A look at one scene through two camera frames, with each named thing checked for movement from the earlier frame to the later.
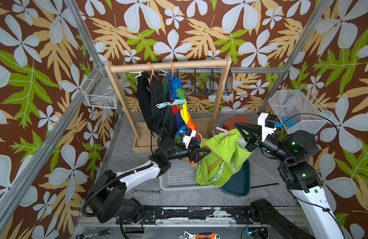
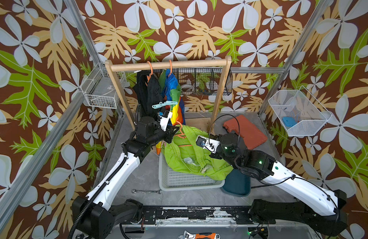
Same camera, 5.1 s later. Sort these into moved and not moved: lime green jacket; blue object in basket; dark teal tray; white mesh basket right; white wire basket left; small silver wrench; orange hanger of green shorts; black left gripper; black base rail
Moved: black left gripper; lime green jacket; orange hanger of green shorts
Not moved: white wire basket left; dark teal tray; black base rail; small silver wrench; blue object in basket; white mesh basket right
